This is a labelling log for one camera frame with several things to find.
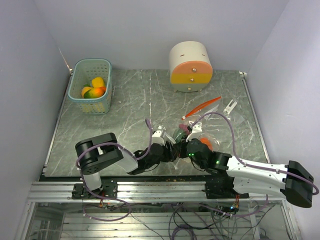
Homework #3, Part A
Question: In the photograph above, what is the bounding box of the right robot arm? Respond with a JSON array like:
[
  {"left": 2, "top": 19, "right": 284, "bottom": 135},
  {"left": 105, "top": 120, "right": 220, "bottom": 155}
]
[{"left": 181, "top": 138, "right": 314, "bottom": 208}]

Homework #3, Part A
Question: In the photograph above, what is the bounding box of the polka dot zip bag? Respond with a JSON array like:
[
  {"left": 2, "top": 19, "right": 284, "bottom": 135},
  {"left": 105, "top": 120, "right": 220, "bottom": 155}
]
[{"left": 164, "top": 120, "right": 220, "bottom": 172}]

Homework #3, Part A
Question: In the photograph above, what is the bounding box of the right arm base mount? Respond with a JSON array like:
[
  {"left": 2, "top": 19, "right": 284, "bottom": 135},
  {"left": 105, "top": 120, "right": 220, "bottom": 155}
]
[{"left": 202, "top": 174, "right": 249, "bottom": 199}]

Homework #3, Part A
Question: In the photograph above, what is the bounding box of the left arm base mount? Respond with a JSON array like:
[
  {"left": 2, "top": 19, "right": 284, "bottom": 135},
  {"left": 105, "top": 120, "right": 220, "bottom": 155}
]
[{"left": 71, "top": 180, "right": 118, "bottom": 200}]

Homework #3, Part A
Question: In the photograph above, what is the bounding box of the orange green fake mango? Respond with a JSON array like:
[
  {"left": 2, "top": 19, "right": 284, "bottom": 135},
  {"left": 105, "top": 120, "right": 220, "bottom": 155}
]
[{"left": 84, "top": 87, "right": 105, "bottom": 99}]

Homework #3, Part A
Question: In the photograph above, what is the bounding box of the peach coloured fake fruit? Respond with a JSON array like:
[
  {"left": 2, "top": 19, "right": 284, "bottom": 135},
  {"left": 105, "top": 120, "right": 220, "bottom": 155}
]
[{"left": 81, "top": 86, "right": 92, "bottom": 98}]

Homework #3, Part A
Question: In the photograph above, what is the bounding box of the round mini drawer cabinet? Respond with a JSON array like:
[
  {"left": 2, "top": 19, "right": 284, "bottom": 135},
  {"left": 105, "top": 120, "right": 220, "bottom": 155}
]
[{"left": 169, "top": 41, "right": 214, "bottom": 93}]

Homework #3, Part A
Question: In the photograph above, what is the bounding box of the clear red-zip bag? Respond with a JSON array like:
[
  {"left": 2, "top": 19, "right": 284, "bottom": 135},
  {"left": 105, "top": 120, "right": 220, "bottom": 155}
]
[{"left": 181, "top": 96, "right": 245, "bottom": 125}]

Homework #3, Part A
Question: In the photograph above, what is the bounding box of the teal plastic basket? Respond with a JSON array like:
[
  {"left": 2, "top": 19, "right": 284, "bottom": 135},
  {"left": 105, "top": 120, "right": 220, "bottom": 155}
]
[{"left": 67, "top": 58, "right": 112, "bottom": 115}]

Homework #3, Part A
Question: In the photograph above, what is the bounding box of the yellow fake bell pepper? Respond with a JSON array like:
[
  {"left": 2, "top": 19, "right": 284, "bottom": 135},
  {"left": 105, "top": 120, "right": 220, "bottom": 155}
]
[{"left": 91, "top": 76, "right": 106, "bottom": 88}]

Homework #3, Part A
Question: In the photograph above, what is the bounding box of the small white plastic clip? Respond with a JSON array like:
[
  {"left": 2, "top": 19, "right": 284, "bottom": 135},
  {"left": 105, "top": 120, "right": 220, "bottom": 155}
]
[{"left": 223, "top": 99, "right": 238, "bottom": 115}]

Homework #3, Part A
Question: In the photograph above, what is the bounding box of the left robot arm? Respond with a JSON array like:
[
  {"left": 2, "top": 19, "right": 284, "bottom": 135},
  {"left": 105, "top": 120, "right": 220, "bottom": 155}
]
[{"left": 75, "top": 130, "right": 179, "bottom": 199}]

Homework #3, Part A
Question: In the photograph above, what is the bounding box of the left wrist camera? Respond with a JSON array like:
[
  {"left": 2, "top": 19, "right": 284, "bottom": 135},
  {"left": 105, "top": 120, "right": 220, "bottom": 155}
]
[{"left": 151, "top": 125, "right": 166, "bottom": 146}]

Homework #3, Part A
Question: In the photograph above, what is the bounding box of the purple fake fruit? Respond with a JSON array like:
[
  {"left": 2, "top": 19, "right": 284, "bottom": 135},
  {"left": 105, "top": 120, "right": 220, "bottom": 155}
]
[{"left": 178, "top": 123, "right": 190, "bottom": 135}]

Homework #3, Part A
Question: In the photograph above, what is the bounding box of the dark green fake avocado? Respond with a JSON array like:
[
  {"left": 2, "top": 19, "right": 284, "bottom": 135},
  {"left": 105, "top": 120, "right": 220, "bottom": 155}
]
[{"left": 173, "top": 128, "right": 187, "bottom": 143}]

